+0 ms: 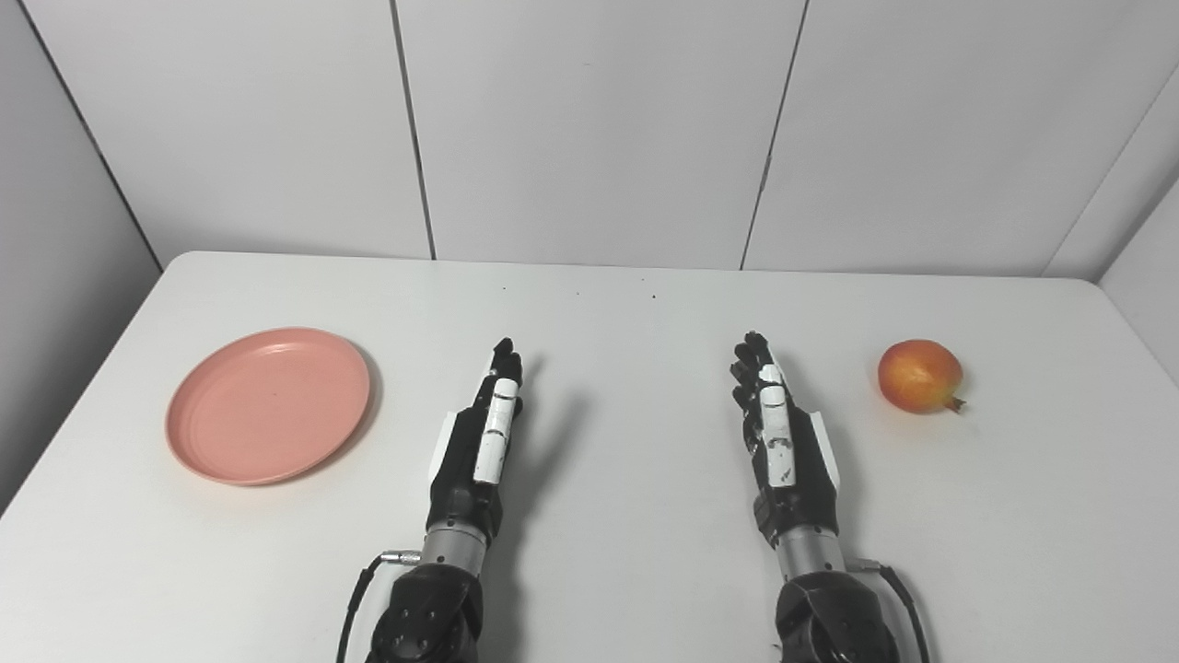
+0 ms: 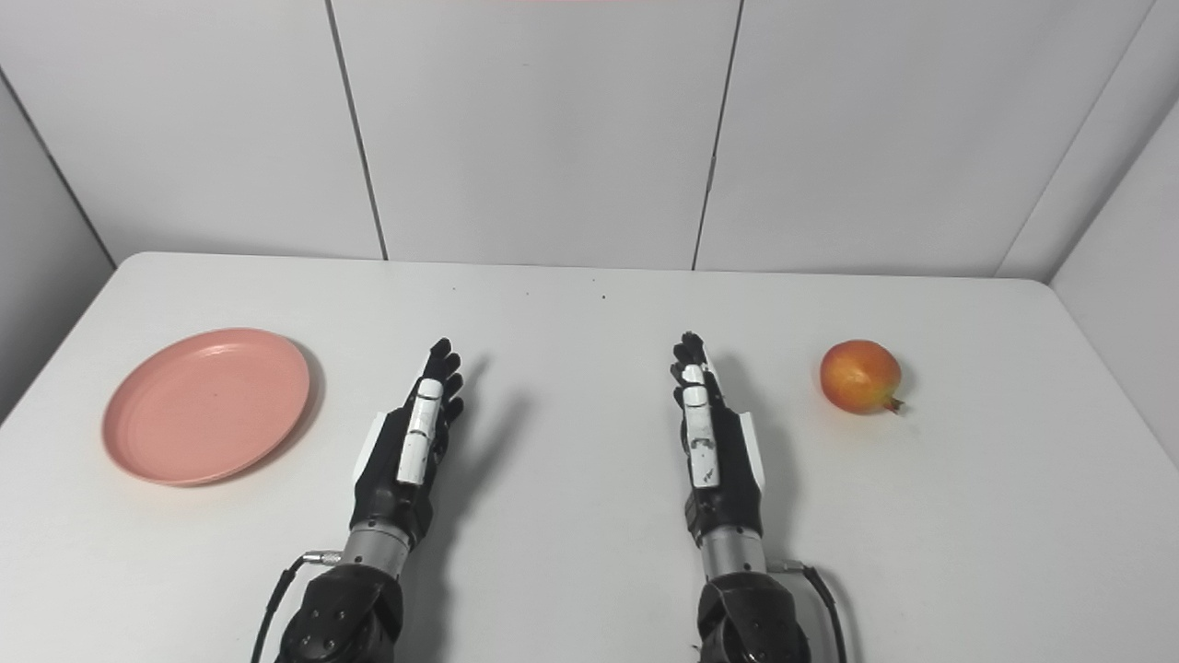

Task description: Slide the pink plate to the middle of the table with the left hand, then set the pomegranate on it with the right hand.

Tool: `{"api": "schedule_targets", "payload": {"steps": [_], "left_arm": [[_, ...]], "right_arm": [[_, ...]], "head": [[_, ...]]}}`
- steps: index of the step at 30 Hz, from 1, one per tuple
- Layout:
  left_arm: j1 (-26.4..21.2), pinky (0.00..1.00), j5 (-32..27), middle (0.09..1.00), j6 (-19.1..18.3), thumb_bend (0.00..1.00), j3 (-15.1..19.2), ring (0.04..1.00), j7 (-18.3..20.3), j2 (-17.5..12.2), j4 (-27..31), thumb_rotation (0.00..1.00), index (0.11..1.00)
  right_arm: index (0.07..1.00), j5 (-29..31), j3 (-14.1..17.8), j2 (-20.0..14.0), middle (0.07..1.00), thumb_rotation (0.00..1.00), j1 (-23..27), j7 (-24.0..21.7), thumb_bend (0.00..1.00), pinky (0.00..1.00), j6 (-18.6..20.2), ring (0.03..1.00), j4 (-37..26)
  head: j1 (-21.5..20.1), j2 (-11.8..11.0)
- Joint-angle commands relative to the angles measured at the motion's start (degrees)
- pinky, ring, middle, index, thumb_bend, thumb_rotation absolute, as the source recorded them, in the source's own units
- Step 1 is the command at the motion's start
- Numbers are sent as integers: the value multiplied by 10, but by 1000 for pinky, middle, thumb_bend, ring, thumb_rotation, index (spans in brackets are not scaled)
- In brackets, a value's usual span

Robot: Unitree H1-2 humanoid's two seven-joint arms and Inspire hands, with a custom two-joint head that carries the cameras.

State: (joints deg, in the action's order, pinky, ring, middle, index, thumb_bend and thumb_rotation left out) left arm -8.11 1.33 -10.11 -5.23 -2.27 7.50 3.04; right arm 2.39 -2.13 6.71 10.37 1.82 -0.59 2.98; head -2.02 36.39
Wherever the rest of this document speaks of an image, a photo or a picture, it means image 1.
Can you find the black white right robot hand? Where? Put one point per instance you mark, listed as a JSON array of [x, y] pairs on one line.
[[801, 488]]

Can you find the red yellow pomegranate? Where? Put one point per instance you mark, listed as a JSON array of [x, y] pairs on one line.
[[916, 376]]

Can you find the pink round plate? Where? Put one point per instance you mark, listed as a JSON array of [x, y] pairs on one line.
[[267, 405]]

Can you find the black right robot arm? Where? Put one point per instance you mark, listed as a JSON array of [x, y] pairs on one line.
[[834, 617]]

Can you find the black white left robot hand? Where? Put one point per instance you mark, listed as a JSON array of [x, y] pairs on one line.
[[461, 479]]

